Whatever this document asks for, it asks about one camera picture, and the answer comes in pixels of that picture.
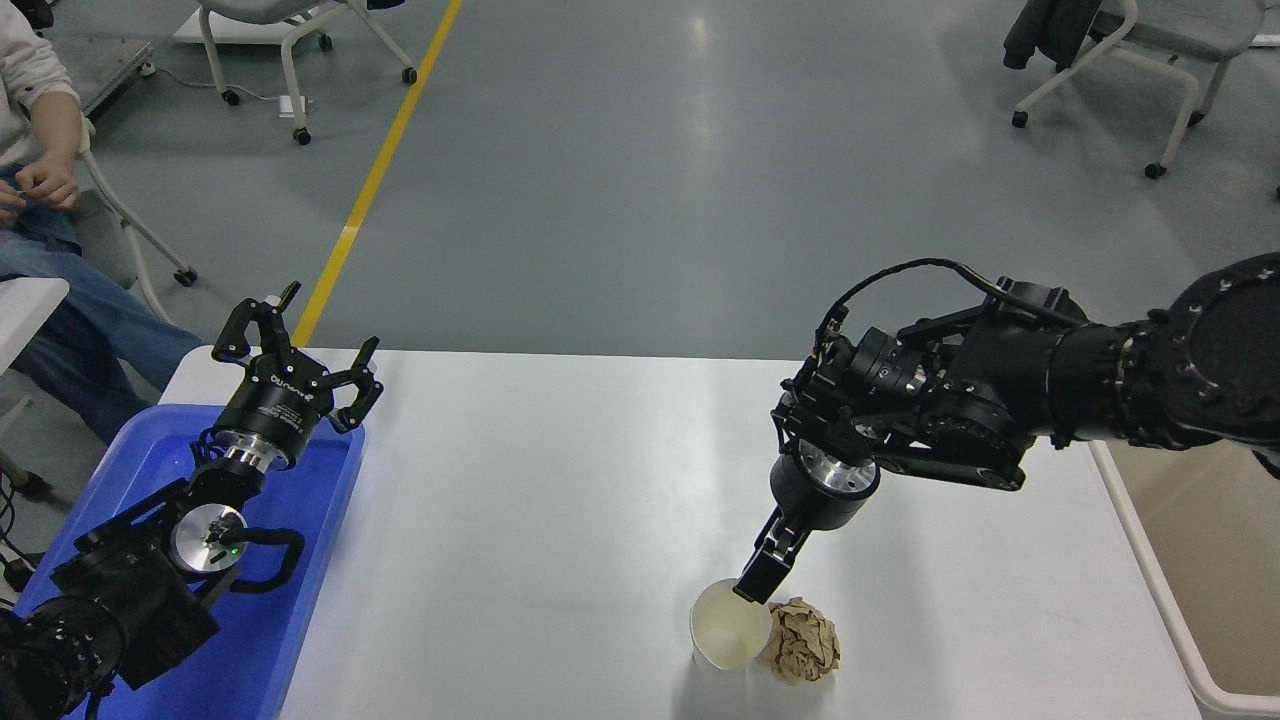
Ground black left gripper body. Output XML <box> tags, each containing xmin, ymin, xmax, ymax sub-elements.
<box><xmin>222</xmin><ymin>350</ymin><xmax>334</xmax><ymax>447</ymax></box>

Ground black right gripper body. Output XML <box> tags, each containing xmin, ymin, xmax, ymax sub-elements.
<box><xmin>768</xmin><ymin>468</ymin><xmax>881</xmax><ymax>533</ymax></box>

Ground white paper cup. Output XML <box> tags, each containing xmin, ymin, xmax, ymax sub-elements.
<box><xmin>690</xmin><ymin>578</ymin><xmax>774</xmax><ymax>671</ymax></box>

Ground seated person's left hand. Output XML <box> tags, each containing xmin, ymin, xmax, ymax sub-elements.
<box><xmin>15</xmin><ymin>160</ymin><xmax>79</xmax><ymax>213</ymax></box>

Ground crumpled tan paper ball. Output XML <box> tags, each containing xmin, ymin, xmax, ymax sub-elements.
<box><xmin>763</xmin><ymin>597</ymin><xmax>842</xmax><ymax>687</ymax></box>

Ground blue plastic tray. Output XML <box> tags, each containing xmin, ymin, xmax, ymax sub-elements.
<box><xmin>15</xmin><ymin>403</ymin><xmax>367</xmax><ymax>720</ymax></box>

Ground seated person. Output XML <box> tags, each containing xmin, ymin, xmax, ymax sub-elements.
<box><xmin>0</xmin><ymin>0</ymin><xmax>207</xmax><ymax>446</ymax></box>

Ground white wheeled chair grey seat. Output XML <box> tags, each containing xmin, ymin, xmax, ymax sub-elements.
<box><xmin>75</xmin><ymin>118</ymin><xmax>199</xmax><ymax>323</ymax></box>

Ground small white side table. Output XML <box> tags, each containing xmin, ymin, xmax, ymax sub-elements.
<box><xmin>0</xmin><ymin>277</ymin><xmax>72</xmax><ymax>377</ymax></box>

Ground grey metal platform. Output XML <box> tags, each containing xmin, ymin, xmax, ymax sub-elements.
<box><xmin>50</xmin><ymin>38</ymin><xmax>157</xmax><ymax>117</ymax></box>

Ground large pale plastic bin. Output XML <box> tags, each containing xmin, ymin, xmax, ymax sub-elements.
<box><xmin>1088</xmin><ymin>438</ymin><xmax>1280</xmax><ymax>719</ymax></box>

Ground black jacket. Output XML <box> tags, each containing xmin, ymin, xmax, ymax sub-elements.
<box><xmin>1003</xmin><ymin>0</ymin><xmax>1107</xmax><ymax>71</ymax></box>

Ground white chair with jacket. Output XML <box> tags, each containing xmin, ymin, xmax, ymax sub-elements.
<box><xmin>1010</xmin><ymin>0</ymin><xmax>1267</xmax><ymax>181</ymax></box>

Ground white frame wheeled chair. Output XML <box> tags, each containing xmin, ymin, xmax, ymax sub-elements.
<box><xmin>197</xmin><ymin>0</ymin><xmax>419</xmax><ymax>146</ymax></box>

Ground black floor cables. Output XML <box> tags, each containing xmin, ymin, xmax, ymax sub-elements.
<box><xmin>0</xmin><ymin>470</ymin><xmax>43</xmax><ymax>593</ymax></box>

